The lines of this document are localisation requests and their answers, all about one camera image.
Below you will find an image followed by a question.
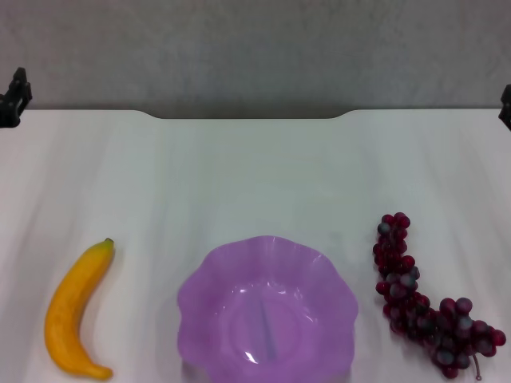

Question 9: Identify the yellow banana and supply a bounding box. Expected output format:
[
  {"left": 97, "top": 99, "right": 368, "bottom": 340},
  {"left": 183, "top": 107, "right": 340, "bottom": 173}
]
[{"left": 43, "top": 237, "right": 116, "bottom": 381}]

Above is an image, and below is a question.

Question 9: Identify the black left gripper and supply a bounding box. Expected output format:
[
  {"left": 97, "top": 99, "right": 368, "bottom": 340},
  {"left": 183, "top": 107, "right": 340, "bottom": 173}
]
[{"left": 0, "top": 66, "right": 33, "bottom": 130}]

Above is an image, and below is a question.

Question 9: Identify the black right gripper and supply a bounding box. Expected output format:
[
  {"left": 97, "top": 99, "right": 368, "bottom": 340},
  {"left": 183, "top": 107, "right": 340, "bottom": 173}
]
[{"left": 497, "top": 83, "right": 511, "bottom": 132}]

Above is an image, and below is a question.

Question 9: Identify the purple wavy plastic plate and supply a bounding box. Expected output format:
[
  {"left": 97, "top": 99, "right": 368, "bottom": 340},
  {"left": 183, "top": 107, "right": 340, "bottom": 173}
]
[{"left": 176, "top": 235, "right": 359, "bottom": 383}]

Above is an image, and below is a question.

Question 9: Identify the red purple grape bunch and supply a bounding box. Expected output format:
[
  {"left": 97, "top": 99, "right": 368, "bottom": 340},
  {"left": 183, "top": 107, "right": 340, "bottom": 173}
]
[{"left": 372, "top": 212, "right": 507, "bottom": 380}]

